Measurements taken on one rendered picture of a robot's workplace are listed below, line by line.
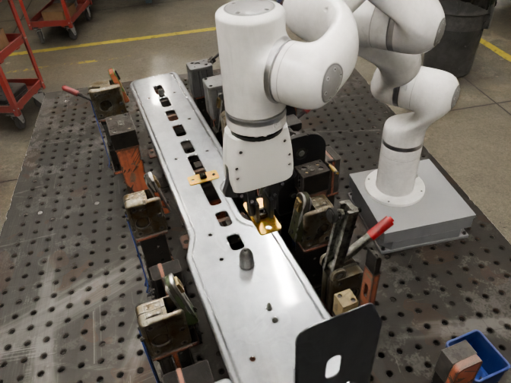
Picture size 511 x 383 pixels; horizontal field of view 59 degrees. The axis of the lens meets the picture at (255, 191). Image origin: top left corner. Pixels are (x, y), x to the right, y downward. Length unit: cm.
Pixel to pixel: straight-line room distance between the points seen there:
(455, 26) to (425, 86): 268
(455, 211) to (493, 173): 162
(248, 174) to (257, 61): 18
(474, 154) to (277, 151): 266
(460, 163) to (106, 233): 225
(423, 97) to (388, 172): 28
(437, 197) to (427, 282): 29
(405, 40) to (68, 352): 110
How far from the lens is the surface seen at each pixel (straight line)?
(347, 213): 82
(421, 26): 92
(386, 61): 109
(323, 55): 54
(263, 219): 75
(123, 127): 150
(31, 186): 196
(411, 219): 146
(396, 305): 135
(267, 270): 100
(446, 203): 154
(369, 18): 96
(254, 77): 56
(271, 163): 66
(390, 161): 143
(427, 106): 130
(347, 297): 89
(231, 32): 55
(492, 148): 335
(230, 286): 98
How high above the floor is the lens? 177
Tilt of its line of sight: 40 degrees down
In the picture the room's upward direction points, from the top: 4 degrees counter-clockwise
